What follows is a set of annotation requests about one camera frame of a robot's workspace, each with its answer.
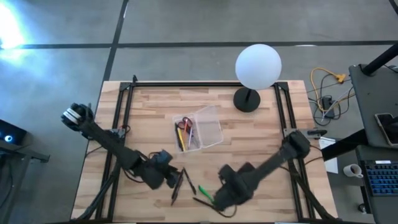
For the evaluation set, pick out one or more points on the dark keyboard desk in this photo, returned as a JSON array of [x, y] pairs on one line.
[[379, 208]]

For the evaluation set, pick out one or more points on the grey stand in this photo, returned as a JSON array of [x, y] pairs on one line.
[[18, 174]]

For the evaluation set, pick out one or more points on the black and red scissors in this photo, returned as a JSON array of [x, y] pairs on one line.
[[187, 120]]

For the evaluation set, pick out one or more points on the black power adapter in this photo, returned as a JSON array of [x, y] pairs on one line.
[[328, 105]]

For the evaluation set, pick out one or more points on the green marker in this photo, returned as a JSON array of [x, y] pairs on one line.
[[206, 193]]

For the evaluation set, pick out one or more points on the white mug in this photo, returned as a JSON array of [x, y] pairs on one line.
[[352, 170]]

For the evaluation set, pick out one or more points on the white globe table lamp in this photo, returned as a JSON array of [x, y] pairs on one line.
[[258, 67]]

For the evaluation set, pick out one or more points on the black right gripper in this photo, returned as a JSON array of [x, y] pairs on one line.
[[233, 188]]

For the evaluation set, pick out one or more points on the clear plastic supply box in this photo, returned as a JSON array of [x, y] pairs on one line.
[[209, 127]]

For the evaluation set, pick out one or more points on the smartphone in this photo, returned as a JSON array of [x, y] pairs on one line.
[[387, 127]]

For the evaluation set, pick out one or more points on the black pole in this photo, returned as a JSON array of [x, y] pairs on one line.
[[381, 60]]

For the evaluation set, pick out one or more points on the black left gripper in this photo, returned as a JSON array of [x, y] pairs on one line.
[[154, 172]]

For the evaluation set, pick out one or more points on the black desk beam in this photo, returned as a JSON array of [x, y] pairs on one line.
[[342, 146]]

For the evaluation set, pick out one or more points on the backlit keyboard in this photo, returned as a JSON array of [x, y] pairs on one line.
[[382, 179]]

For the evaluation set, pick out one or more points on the white paper sheet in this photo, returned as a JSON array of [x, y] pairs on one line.
[[331, 163]]

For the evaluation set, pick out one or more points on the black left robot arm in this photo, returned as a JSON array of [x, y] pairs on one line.
[[107, 141]]

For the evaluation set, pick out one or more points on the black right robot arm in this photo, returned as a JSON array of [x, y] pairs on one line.
[[270, 161]]

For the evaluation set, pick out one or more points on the black device with blue light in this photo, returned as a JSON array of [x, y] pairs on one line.
[[11, 132]]

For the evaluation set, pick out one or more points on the black metal table frame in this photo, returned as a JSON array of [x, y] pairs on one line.
[[202, 84]]

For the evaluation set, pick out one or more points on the grey desk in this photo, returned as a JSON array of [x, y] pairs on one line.
[[373, 102]]

